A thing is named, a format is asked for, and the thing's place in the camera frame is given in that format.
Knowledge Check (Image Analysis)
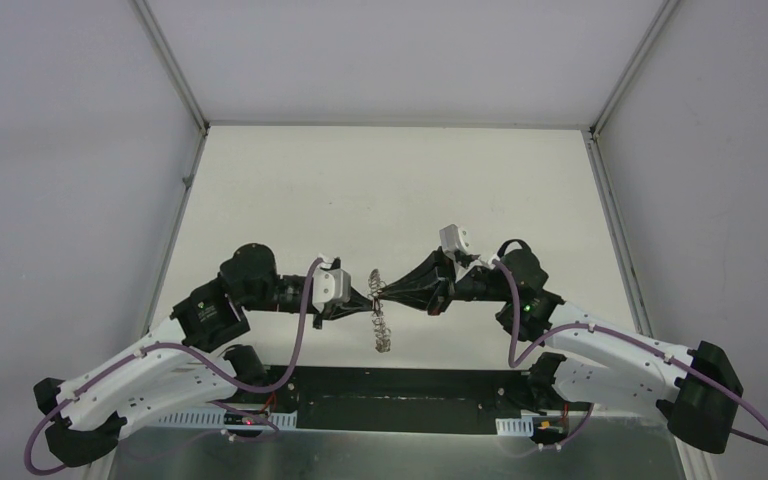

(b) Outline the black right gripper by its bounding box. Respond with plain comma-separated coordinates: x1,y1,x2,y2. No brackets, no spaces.
377,246,513,318

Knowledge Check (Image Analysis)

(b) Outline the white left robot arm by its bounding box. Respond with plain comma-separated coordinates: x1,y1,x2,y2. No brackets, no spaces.
24,243,373,476

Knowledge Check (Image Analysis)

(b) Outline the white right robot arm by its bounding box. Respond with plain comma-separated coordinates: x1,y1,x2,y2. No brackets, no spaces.
377,239,744,454

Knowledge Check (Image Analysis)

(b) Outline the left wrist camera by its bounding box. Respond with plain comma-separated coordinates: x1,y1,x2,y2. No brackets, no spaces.
311,268,351,312

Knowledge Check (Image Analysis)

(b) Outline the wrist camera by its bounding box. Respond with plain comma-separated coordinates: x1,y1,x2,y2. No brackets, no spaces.
439,224,471,255
311,268,351,312

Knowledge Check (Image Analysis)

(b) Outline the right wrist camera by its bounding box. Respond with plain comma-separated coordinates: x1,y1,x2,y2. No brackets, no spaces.
439,224,471,255

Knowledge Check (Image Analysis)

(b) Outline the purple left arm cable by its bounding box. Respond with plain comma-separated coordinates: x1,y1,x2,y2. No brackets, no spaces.
23,256,327,477

